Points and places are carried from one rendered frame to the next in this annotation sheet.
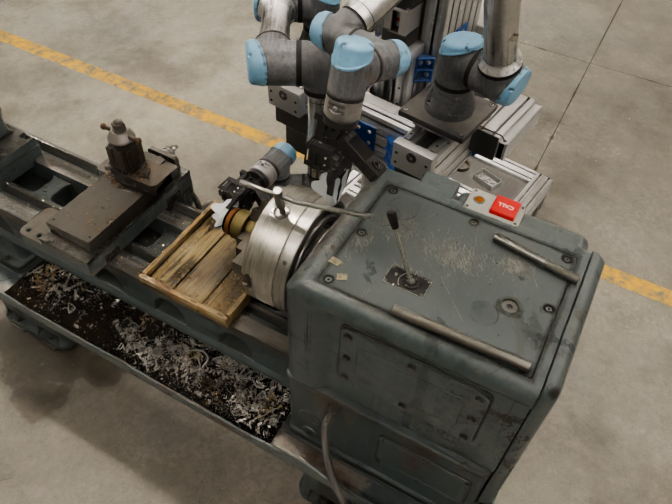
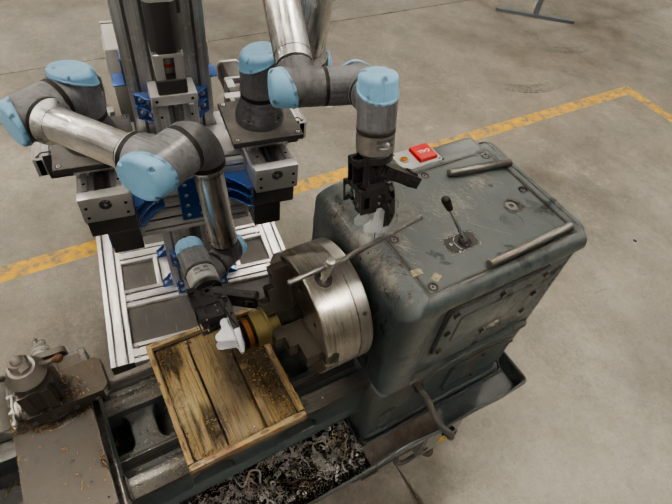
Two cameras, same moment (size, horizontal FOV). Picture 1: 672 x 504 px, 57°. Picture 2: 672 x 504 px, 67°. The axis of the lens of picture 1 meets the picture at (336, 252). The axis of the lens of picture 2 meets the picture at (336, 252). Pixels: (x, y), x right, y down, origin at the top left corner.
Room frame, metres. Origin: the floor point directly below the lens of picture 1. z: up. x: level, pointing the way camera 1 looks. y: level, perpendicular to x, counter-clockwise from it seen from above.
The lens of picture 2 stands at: (0.68, 0.74, 2.13)
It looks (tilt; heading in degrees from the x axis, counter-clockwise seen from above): 49 degrees down; 297
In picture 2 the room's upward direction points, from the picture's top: 9 degrees clockwise
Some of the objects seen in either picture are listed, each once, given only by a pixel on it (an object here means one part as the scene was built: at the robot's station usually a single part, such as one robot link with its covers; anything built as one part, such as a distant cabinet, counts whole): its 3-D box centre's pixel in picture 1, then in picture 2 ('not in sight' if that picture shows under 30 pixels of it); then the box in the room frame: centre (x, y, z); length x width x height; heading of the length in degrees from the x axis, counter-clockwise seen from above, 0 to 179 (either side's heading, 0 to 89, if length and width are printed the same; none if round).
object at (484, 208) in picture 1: (492, 214); (414, 163); (1.05, -0.37, 1.23); 0.13 x 0.08 x 0.05; 63
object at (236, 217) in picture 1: (244, 225); (259, 328); (1.11, 0.24, 1.08); 0.09 x 0.09 x 0.09; 63
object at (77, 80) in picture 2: (319, 2); (74, 90); (1.86, 0.10, 1.33); 0.13 x 0.12 x 0.14; 94
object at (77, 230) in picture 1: (119, 193); (57, 433); (1.34, 0.67, 0.95); 0.43 x 0.17 x 0.05; 153
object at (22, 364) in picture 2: (117, 124); (17, 363); (1.40, 0.64, 1.17); 0.04 x 0.04 x 0.03
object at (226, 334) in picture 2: (220, 210); (228, 335); (1.15, 0.31, 1.10); 0.09 x 0.06 x 0.03; 152
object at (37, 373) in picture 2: (120, 133); (23, 370); (1.40, 0.64, 1.13); 0.08 x 0.08 x 0.03
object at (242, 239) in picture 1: (247, 257); (303, 345); (1.00, 0.22, 1.09); 0.12 x 0.11 x 0.05; 153
